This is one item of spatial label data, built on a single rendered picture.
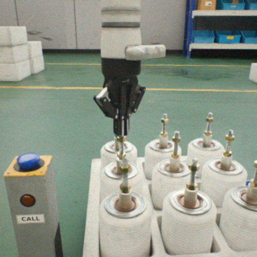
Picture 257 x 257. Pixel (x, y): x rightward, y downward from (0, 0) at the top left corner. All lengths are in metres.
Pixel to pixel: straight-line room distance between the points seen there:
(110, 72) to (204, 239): 0.33
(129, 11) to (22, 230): 0.43
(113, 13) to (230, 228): 0.44
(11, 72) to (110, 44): 2.57
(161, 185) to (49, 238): 0.25
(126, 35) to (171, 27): 5.15
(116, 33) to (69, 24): 5.33
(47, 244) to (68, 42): 5.40
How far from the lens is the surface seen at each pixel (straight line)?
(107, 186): 0.56
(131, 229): 0.46
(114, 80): 0.49
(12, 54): 2.98
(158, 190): 0.59
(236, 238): 0.56
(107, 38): 0.48
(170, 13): 5.62
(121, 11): 0.47
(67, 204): 0.92
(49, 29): 5.92
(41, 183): 0.48
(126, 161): 0.44
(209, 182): 0.62
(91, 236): 0.54
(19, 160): 0.50
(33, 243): 0.57
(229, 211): 0.54
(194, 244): 0.51
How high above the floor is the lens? 0.55
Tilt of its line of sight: 21 degrees down
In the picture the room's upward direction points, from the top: straight up
